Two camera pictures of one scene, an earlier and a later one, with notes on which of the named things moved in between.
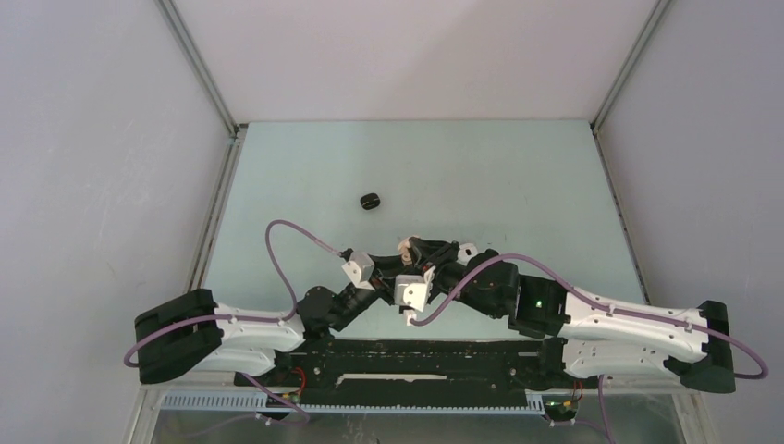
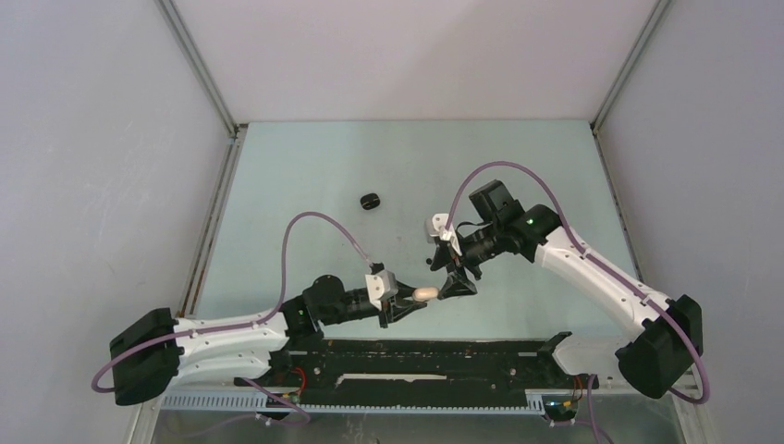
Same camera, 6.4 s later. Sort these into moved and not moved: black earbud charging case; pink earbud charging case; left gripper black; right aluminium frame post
Moved: left gripper black; pink earbud charging case
Not moved: right aluminium frame post; black earbud charging case
